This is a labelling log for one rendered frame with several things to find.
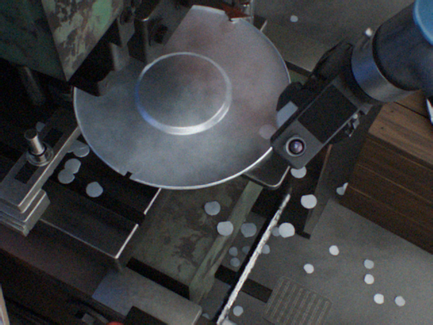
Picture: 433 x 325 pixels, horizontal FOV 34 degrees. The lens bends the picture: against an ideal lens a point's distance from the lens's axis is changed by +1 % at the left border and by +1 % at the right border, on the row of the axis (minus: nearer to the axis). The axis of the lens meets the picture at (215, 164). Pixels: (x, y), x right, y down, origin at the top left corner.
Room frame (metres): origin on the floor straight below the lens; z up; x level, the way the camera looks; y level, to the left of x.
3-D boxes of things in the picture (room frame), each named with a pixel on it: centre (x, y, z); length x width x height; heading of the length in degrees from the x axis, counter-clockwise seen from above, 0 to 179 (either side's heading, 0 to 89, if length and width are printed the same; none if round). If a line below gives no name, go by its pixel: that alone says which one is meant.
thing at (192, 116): (0.53, 0.04, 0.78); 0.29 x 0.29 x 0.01
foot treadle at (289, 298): (0.52, 0.04, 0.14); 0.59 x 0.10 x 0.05; 63
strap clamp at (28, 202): (0.44, 0.23, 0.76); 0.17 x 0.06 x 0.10; 153
